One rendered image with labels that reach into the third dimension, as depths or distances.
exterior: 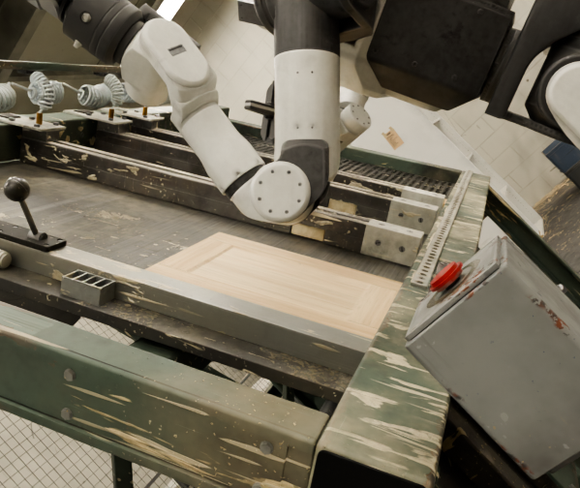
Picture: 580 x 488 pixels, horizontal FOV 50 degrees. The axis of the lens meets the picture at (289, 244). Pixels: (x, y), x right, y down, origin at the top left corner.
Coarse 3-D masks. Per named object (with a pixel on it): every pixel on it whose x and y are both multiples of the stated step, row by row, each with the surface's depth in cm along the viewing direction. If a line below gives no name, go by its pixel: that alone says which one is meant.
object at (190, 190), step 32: (32, 128) 160; (64, 128) 168; (32, 160) 165; (64, 160) 161; (96, 160) 158; (128, 160) 160; (160, 192) 154; (192, 192) 152; (256, 224) 148; (320, 224) 143; (352, 224) 140; (384, 224) 142; (384, 256) 139; (416, 256) 137
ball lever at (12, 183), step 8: (8, 184) 93; (16, 184) 93; (24, 184) 94; (8, 192) 93; (16, 192) 93; (24, 192) 94; (16, 200) 94; (24, 200) 96; (24, 208) 97; (32, 224) 99; (32, 232) 101; (40, 232) 101; (40, 240) 101
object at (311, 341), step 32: (32, 256) 100; (64, 256) 99; (96, 256) 101; (128, 288) 95; (160, 288) 94; (192, 288) 96; (192, 320) 93; (224, 320) 91; (256, 320) 89; (288, 320) 90; (288, 352) 89; (320, 352) 87; (352, 352) 86
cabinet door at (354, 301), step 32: (192, 256) 115; (224, 256) 119; (256, 256) 123; (288, 256) 125; (224, 288) 103; (256, 288) 107; (288, 288) 109; (320, 288) 112; (352, 288) 115; (384, 288) 117; (320, 320) 98; (352, 320) 100
